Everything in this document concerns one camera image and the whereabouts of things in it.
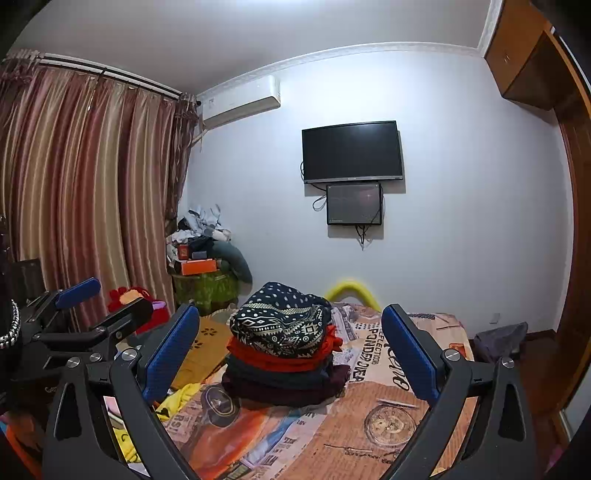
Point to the green patterned side table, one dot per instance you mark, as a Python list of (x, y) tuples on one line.
[(203, 290)]

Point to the maroon folded garment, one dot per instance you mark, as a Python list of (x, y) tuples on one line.
[(295, 394)]

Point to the pile of clutter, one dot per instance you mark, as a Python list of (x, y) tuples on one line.
[(198, 230)]

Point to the small wall-mounted screen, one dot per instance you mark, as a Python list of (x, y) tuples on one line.
[(353, 203)]

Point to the navy patterned hoodie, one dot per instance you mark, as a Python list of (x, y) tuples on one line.
[(277, 323)]

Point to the newspaper print bed sheet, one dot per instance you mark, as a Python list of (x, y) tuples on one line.
[(323, 438)]

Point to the mustard flower-print cloth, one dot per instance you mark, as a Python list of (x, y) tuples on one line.
[(207, 341)]

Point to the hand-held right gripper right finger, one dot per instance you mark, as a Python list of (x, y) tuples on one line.
[(411, 355)]

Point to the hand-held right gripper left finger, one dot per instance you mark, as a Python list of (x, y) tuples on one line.
[(171, 355)]

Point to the orange cloth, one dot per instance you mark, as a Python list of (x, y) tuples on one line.
[(18, 443)]

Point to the curtain rod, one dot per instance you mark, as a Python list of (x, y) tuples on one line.
[(115, 76)]

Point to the orange box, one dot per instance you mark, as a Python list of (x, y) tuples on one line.
[(198, 267)]

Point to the yellow curved cushion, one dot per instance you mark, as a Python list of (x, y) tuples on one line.
[(351, 286)]

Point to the red folded garment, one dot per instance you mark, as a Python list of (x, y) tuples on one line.
[(295, 364)]

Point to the white air conditioner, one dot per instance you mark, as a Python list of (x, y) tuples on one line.
[(240, 104)]

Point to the grey bag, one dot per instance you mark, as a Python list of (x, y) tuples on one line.
[(501, 341)]

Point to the grey-green cushion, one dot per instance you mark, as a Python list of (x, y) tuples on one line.
[(235, 261)]

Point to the wooden overhead cabinet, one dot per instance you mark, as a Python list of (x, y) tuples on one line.
[(517, 60)]

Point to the dark blue folded garment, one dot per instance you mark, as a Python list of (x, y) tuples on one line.
[(268, 378)]

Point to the wooden door frame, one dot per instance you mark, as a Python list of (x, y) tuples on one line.
[(575, 184)]

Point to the red plush toy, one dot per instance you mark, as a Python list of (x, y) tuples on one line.
[(134, 295)]

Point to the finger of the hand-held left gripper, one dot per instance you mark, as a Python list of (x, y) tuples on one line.
[(81, 290), (134, 314)]

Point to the wall-mounted black television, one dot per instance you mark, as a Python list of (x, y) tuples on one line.
[(351, 150)]

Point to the yellow cloth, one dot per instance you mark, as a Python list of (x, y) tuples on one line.
[(180, 397)]

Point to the striped pink curtain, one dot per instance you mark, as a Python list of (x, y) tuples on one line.
[(92, 184)]

